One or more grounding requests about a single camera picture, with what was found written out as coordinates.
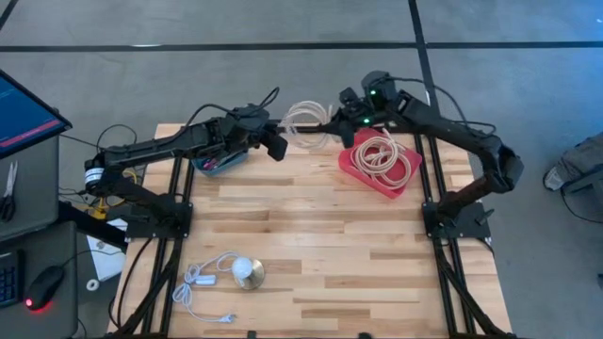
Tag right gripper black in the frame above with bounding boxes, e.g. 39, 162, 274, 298
321, 104, 393, 150

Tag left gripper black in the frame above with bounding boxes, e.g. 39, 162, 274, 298
220, 108, 289, 162

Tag red plastic bin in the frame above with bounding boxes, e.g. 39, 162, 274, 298
337, 126, 424, 201

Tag teal plastic bin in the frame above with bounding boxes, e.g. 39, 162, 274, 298
190, 148, 250, 178

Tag white bulb metal base lamp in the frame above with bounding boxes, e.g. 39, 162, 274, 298
230, 256, 266, 291

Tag white flat box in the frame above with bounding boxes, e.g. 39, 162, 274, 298
86, 218, 127, 283

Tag person's shoe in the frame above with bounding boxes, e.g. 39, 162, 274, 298
543, 162, 574, 192

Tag person's leg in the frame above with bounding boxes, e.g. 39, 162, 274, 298
555, 134, 603, 176

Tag grey desk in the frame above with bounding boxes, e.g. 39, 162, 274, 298
0, 134, 79, 339

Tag black chair base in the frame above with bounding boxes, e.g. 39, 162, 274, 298
562, 169, 603, 208

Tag computer monitor blue screen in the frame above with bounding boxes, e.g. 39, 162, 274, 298
0, 69, 73, 160

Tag black computer mouse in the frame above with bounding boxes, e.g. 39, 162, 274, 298
24, 265, 66, 312

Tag black keyboard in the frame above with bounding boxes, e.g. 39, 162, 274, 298
0, 251, 21, 310

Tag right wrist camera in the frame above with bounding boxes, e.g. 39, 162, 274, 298
337, 86, 363, 110

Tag white lamp cord with switch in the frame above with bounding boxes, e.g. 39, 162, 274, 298
171, 250, 241, 325

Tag black aluminium table frame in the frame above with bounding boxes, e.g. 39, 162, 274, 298
106, 122, 517, 339

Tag yellow cable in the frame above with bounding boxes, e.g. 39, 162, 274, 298
74, 169, 139, 221

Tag black handled scissors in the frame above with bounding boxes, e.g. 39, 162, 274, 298
0, 159, 19, 223

